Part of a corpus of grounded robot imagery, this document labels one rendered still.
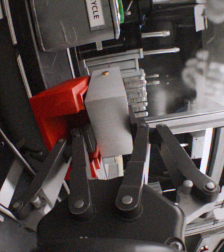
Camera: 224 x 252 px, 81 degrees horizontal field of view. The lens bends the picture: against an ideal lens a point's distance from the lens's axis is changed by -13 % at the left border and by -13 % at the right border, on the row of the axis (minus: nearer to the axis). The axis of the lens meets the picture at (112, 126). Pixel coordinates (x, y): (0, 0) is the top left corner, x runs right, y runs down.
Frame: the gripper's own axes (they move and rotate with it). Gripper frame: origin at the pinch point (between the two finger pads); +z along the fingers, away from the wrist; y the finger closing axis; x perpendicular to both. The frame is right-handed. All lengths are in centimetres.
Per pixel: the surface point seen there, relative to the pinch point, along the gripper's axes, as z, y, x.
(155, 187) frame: 37, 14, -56
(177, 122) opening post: 16.2, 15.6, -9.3
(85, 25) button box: 2.9, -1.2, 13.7
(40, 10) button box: 2.9, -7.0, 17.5
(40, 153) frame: 31, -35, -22
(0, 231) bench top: -4.6, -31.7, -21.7
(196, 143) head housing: 32, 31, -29
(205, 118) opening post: 16.1, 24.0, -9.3
